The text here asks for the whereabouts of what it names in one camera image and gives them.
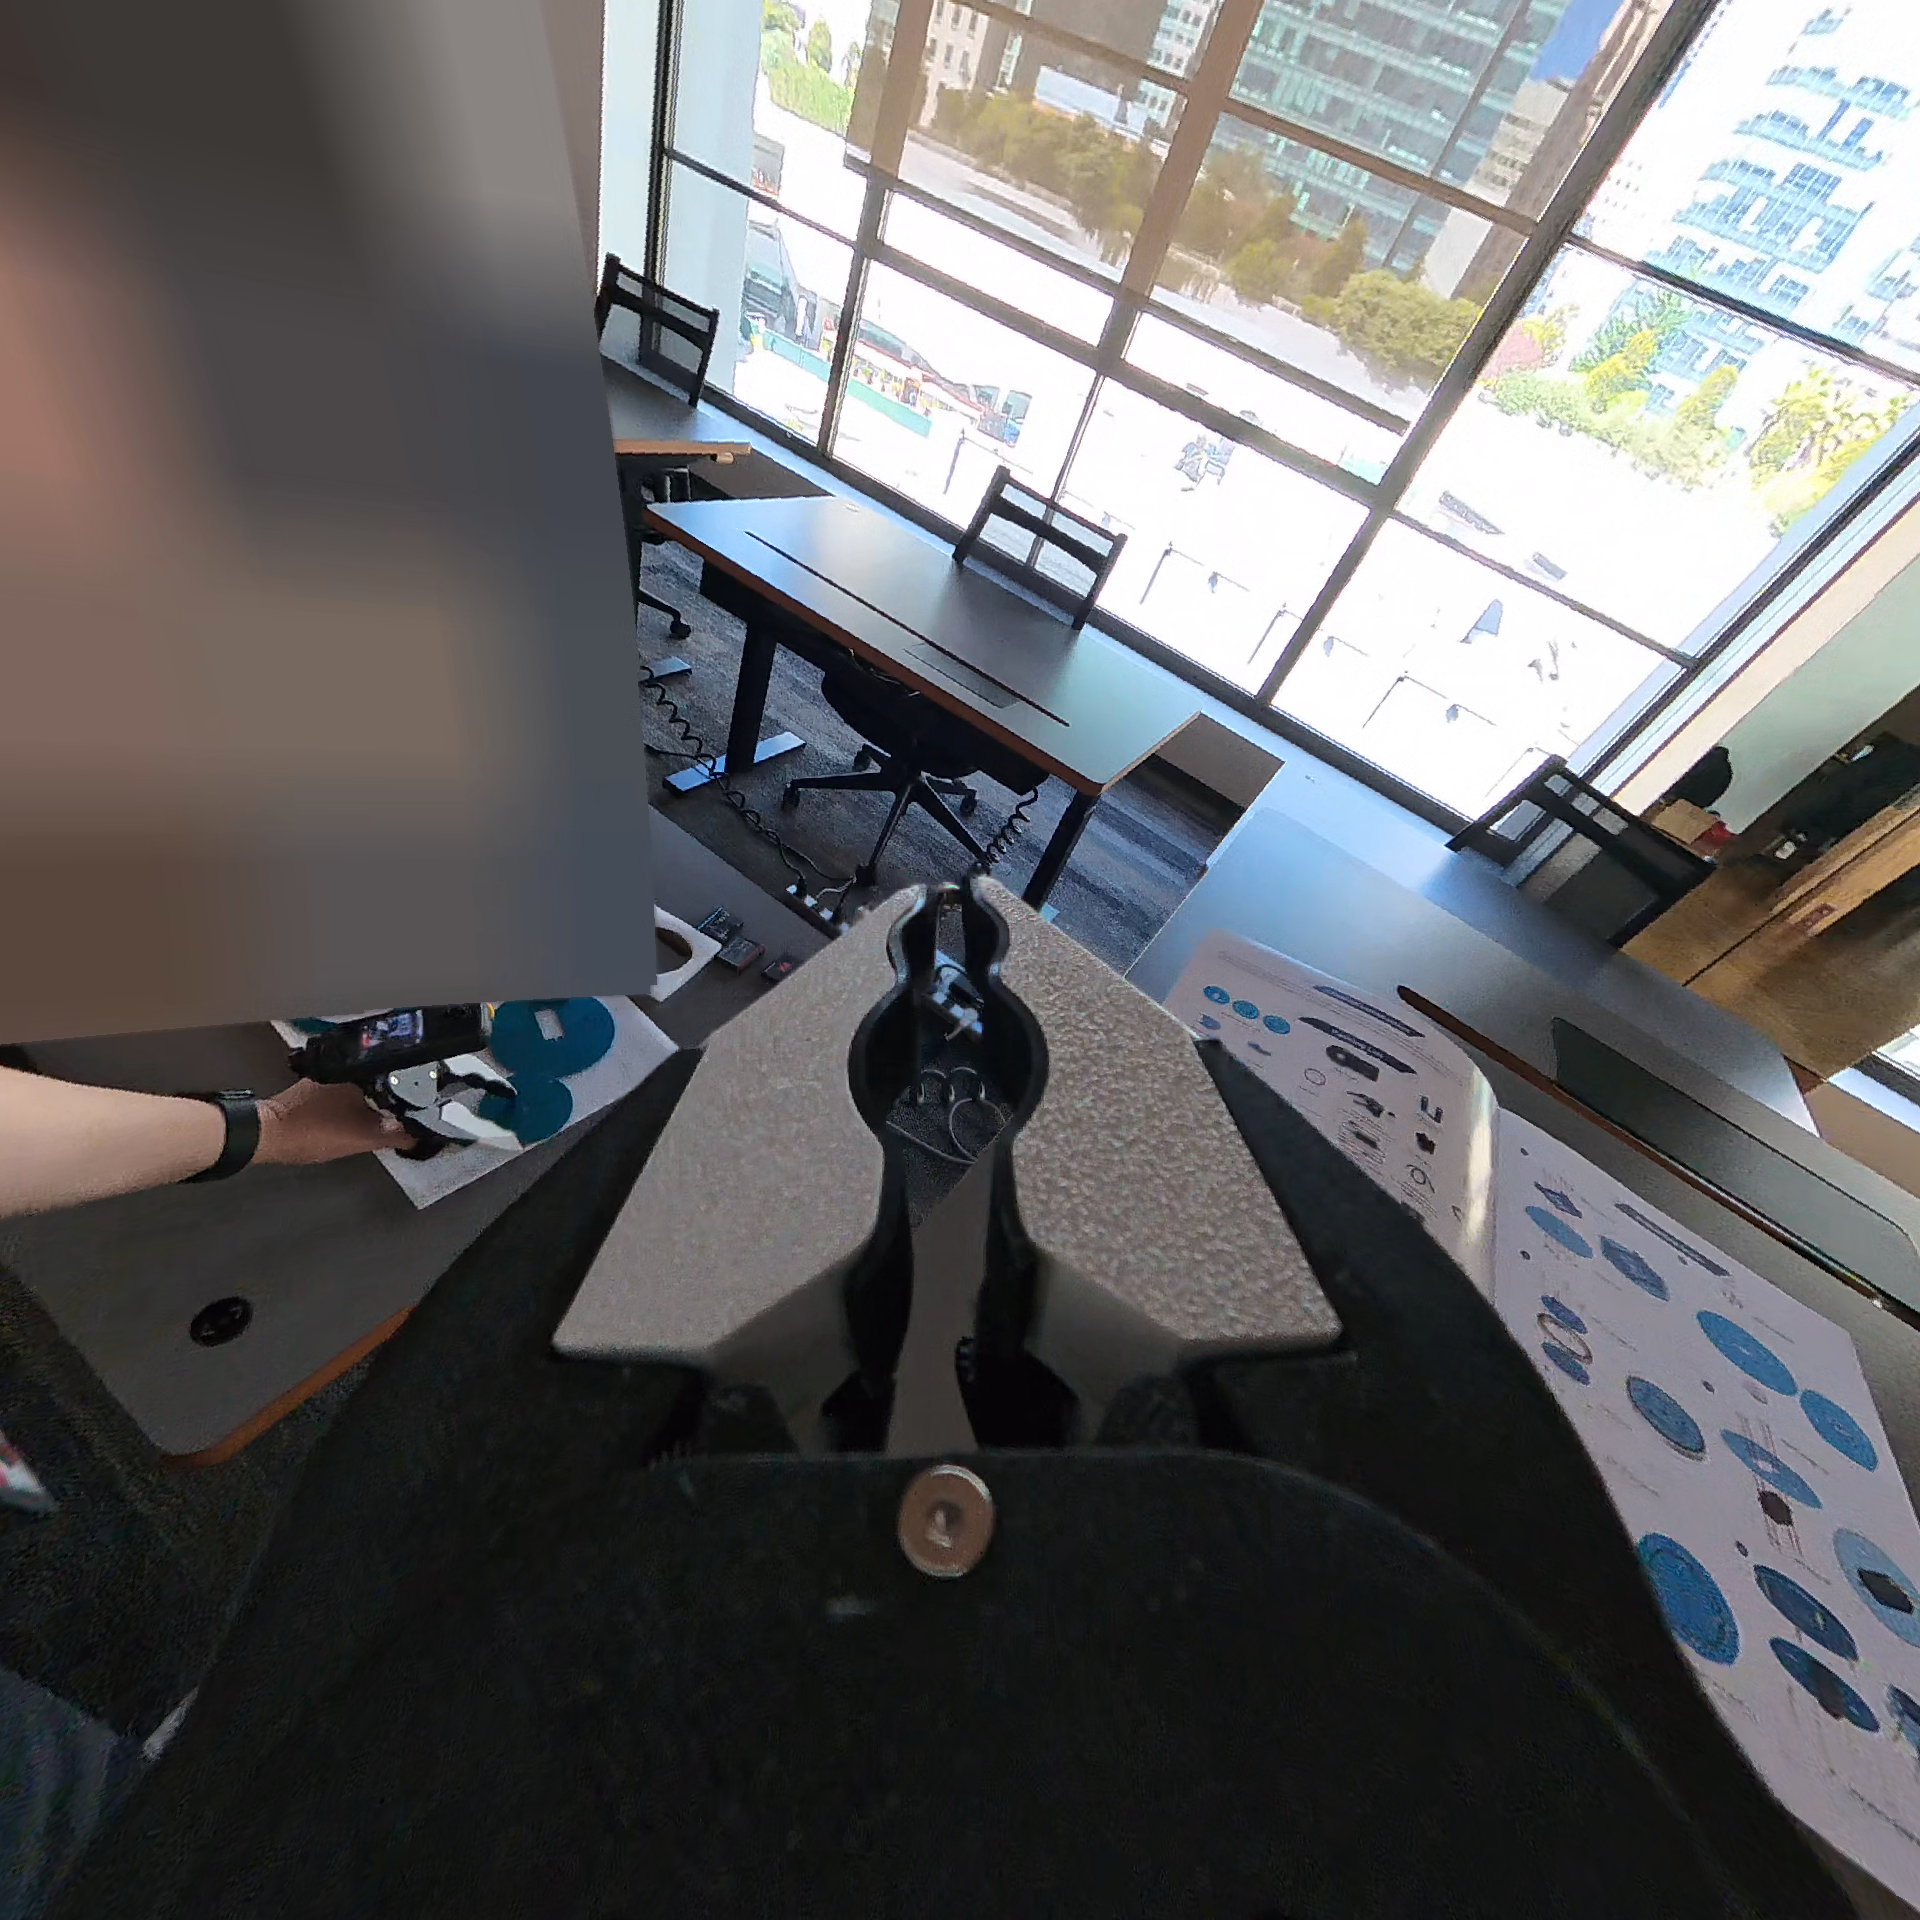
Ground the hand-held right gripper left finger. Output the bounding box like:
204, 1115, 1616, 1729
561, 892, 945, 1455

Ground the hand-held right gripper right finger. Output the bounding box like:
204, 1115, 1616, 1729
958, 866, 1344, 1450

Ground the person's left forearm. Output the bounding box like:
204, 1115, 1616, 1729
0, 1064, 226, 1221

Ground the person's left hand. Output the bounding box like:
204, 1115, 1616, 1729
257, 1075, 426, 1173

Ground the white foam sheet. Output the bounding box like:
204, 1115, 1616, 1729
268, 983, 682, 1213

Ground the blue disc with rectangular slot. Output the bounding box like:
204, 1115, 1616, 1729
490, 994, 623, 1087

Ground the black wristwatch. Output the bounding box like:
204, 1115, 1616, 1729
176, 1088, 268, 1187

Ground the open instruction booklet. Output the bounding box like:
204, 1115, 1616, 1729
1160, 929, 1920, 1911

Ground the black slat-back chair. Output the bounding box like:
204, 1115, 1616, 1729
1444, 752, 1718, 952
595, 249, 722, 409
953, 464, 1129, 631

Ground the large grid window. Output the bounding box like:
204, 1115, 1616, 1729
651, 0, 1920, 828

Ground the black desk cable hatch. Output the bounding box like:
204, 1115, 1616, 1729
1550, 1015, 1920, 1268

